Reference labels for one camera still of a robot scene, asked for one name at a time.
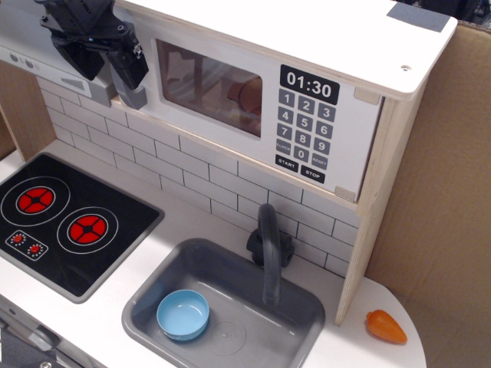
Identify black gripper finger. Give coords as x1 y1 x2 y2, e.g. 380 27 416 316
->
107 38 149 90
53 40 104 81

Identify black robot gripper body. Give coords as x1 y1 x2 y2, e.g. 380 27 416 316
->
36 0 134 52

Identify white toy microwave door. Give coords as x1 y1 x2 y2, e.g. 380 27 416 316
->
117 1 384 202

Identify wooden toy microwave cabinet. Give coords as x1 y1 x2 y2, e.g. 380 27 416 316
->
132 1 457 324

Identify grey range hood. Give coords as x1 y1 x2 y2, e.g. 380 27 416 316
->
1 1 117 107

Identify orange transparent toy pot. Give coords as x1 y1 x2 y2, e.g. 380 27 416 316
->
227 77 262 137

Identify black toy stove top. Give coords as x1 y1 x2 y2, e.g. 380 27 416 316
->
1 153 164 304

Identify dark grey toy faucet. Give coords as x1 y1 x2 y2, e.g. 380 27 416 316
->
246 204 295 306

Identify light blue bowl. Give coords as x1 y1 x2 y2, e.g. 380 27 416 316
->
156 289 209 341

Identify grey toy sink basin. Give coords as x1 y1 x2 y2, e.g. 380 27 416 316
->
122 238 325 367

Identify grey tape patch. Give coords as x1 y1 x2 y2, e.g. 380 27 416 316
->
387 2 450 32

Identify brown cardboard panel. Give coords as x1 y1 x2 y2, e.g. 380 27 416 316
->
366 23 490 367

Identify orange toy carrot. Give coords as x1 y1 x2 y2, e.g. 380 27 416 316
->
366 310 407 344

